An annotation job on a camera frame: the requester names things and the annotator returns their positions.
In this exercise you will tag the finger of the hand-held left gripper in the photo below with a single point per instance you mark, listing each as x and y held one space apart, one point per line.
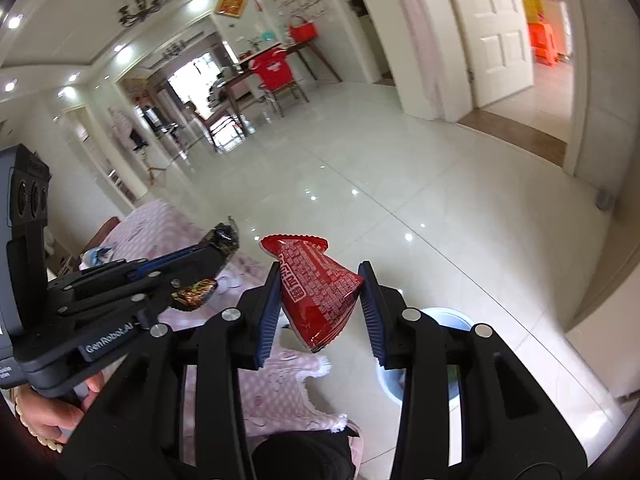
125 290
170 260

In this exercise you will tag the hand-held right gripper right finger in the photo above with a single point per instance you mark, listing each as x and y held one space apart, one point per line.
372 310

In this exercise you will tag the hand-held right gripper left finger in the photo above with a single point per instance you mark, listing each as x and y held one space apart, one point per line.
267 310

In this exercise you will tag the blue white wrapper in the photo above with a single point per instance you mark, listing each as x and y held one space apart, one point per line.
97 256

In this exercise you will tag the red snack packet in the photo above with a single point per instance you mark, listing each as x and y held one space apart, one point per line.
310 290

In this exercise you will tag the dark snack wrapper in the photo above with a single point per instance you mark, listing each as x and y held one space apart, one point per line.
225 240

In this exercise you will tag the light blue waste bin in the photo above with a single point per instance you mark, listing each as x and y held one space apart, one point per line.
450 317

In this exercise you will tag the person's left hand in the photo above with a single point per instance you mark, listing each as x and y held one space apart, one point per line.
50 415

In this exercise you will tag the pink checked tablecloth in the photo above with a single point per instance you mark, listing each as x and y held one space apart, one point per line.
280 390

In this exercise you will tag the wooden coat stand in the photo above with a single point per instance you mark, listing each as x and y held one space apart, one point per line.
150 165

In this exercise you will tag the pink hanging garment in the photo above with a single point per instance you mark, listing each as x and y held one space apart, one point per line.
122 127

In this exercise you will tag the bare wooden dining chair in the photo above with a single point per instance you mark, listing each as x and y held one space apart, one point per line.
215 125

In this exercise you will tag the person's black clothing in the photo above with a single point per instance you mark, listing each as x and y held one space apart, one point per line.
300 460

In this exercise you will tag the dark wooden dining table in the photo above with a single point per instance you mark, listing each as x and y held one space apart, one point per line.
240 80

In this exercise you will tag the wooden chair with cover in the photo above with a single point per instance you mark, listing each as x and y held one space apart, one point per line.
285 95

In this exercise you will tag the small black chandelier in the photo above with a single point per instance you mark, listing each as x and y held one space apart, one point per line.
174 50

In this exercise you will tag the red white chair cover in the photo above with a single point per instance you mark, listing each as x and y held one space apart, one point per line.
272 67

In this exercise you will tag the recessed ceiling spotlights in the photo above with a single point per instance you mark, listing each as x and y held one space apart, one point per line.
14 21

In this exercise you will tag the large black chandelier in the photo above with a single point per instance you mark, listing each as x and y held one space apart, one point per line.
140 7

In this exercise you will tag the red bag on table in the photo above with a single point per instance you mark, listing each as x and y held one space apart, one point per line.
304 31

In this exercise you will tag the white panel door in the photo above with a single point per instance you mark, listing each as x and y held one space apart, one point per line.
487 35

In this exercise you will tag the orange plastic stool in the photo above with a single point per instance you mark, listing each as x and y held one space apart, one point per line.
544 42

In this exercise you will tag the red diamond wall decoration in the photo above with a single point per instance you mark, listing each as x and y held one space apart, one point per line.
231 3

